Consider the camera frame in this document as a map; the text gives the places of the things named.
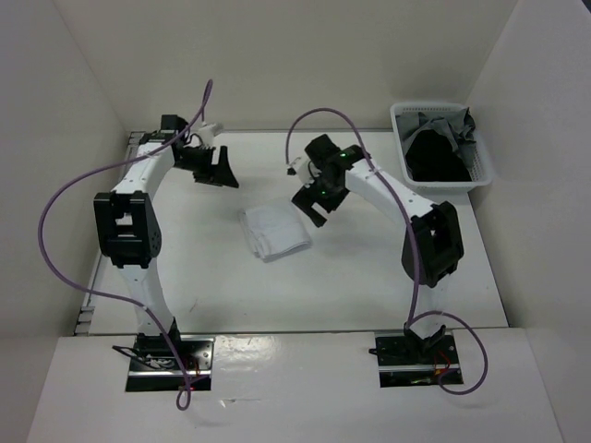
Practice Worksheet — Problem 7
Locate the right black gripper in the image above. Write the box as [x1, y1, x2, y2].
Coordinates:
[293, 172, 351, 227]

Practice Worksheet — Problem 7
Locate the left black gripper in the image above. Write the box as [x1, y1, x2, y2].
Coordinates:
[173, 144, 238, 188]

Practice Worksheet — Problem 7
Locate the white skirt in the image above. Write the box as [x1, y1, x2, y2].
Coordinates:
[238, 198, 312, 262]

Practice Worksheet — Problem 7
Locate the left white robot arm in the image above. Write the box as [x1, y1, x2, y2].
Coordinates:
[93, 114, 239, 369]

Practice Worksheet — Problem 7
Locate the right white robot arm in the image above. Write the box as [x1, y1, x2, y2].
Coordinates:
[287, 135, 464, 363]

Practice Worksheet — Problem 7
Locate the black skirt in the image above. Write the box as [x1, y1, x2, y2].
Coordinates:
[405, 129, 472, 182]

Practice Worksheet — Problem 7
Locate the grey skirt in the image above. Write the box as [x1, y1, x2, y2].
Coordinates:
[395, 107, 476, 166]

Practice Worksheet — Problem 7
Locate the white plastic basket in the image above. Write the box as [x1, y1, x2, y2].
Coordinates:
[390, 101, 494, 194]

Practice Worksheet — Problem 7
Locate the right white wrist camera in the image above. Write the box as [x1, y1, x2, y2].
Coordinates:
[287, 156, 320, 187]

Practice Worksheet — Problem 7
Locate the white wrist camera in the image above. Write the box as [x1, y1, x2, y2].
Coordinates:
[287, 156, 320, 187]
[188, 123, 224, 148]

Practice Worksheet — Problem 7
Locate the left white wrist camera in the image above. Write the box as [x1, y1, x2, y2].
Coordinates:
[188, 123, 224, 148]

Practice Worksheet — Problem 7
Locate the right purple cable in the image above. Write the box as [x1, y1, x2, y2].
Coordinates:
[285, 108, 489, 395]

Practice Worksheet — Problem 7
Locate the purple cable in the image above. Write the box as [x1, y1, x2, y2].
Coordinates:
[285, 108, 489, 395]
[39, 79, 214, 411]

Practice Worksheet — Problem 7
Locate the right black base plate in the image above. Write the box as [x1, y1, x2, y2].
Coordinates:
[368, 330, 464, 388]

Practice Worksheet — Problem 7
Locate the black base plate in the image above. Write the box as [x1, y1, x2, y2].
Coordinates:
[112, 335, 214, 392]
[368, 330, 464, 388]

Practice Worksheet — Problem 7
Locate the aluminium table edge rail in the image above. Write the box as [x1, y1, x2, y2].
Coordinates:
[73, 131, 144, 336]

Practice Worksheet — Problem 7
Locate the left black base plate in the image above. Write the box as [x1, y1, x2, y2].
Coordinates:
[112, 335, 214, 392]

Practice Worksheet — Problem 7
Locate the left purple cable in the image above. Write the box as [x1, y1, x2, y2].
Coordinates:
[39, 79, 214, 411]

